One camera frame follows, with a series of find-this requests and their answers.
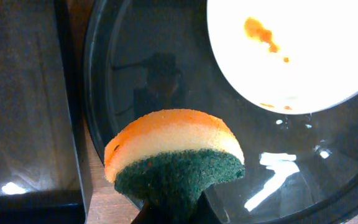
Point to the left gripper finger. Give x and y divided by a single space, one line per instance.
202 214

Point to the green and yellow sponge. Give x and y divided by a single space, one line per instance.
169 157

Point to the white plate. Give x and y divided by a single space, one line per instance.
289 57

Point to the round black serving tray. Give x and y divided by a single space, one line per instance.
226 111

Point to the rectangular black tray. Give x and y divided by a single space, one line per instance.
43 175

